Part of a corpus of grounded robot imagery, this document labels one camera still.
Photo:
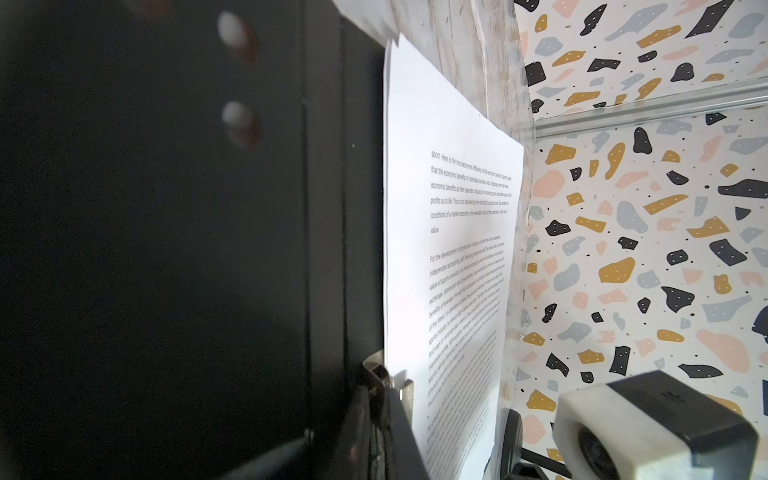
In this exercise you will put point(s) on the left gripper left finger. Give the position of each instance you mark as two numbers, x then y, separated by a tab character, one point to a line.
350	459

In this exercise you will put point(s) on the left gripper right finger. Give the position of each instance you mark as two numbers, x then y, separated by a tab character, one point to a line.
403	460

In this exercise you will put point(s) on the orange folder black inside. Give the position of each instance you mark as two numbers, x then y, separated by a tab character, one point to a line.
191	245

